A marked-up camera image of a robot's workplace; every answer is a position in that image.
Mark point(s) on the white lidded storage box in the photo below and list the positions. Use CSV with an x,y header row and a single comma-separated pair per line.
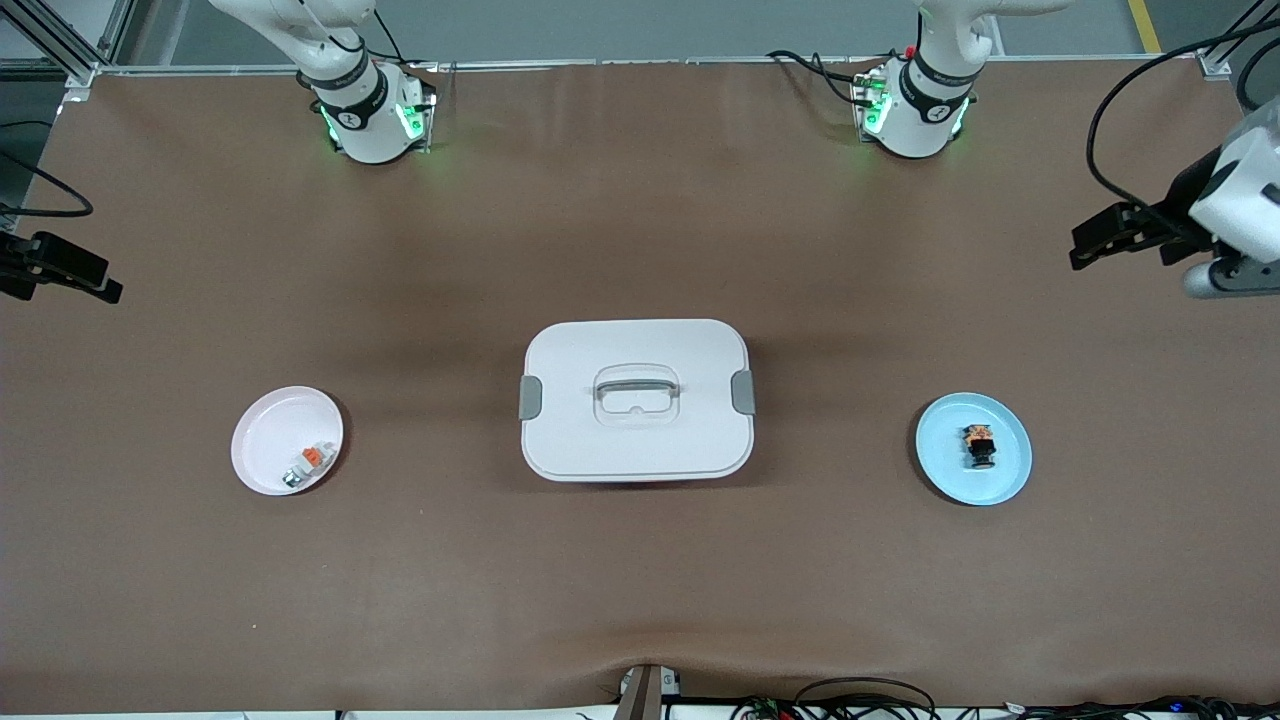
x,y
640,450

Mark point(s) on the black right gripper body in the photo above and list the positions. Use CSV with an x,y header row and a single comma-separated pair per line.
x,y
30,262

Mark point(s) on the aluminium table edge rail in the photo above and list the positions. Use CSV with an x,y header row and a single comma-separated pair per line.
x,y
640,63

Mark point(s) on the brown table mat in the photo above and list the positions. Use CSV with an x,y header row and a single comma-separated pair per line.
x,y
640,580

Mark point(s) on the small silver metal part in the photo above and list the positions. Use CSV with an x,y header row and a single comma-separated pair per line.
x,y
292,479

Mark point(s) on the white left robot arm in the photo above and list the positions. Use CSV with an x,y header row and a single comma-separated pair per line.
x,y
915,120

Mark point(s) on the orange white terminal connector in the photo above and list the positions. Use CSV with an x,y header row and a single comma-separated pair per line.
x,y
313,457

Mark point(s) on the pink round plate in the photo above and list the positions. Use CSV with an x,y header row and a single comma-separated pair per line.
x,y
270,440

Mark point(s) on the aluminium frame rail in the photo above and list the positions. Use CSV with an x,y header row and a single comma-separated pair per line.
x,y
648,695

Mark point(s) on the orange push-button switch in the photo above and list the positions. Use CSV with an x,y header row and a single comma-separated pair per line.
x,y
980,450

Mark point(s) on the light blue round plate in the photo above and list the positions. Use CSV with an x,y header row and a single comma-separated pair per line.
x,y
945,470

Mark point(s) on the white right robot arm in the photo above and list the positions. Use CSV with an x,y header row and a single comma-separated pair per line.
x,y
365,125

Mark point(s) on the aluminium frame post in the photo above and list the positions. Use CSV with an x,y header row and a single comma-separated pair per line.
x,y
80,75
1215,65

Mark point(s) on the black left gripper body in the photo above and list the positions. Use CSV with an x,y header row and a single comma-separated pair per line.
x,y
1180,201

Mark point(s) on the grey box latch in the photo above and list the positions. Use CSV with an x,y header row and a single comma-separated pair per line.
x,y
744,392
530,398

